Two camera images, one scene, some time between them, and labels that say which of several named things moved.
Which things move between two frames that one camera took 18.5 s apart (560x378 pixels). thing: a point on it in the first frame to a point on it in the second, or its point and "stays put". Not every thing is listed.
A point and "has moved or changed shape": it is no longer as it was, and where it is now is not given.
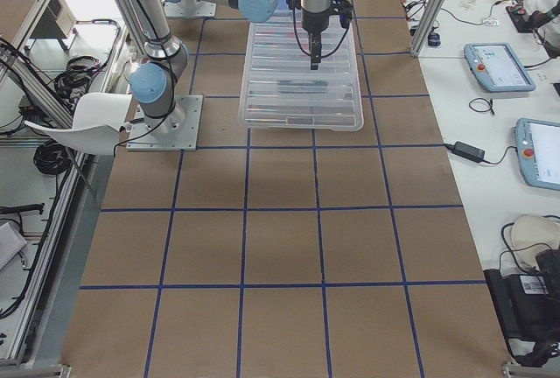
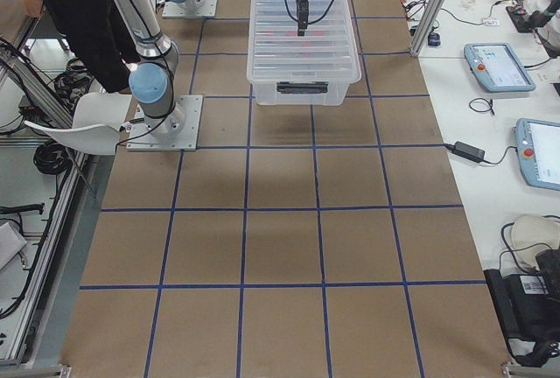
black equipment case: [528, 306] stays put
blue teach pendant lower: [538, 147] stays put
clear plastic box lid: [279, 88] has moved or changed shape
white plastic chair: [96, 126] stays put
